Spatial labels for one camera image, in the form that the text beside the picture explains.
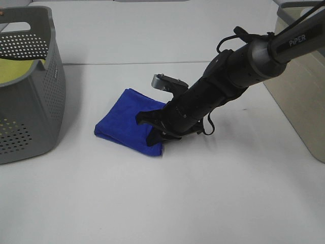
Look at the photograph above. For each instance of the beige storage bin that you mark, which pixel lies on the beige storage bin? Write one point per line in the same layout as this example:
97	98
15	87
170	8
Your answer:
299	92

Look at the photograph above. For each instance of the yellow folded towel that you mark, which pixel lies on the yellow folded towel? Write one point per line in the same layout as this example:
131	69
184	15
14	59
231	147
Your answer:
15	69

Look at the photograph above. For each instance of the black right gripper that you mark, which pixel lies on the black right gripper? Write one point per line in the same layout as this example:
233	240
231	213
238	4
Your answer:
183	113

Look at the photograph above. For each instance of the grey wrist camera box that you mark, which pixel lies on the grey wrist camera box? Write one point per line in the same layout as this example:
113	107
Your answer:
169	84

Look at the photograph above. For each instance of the grey perforated plastic basket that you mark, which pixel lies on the grey perforated plastic basket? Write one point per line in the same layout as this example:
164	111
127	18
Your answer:
31	108

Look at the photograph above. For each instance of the blue towel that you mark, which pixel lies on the blue towel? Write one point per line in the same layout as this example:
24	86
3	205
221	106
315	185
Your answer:
119	124

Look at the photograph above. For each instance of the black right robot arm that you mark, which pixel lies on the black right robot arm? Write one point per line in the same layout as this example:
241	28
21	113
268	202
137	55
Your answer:
229	75

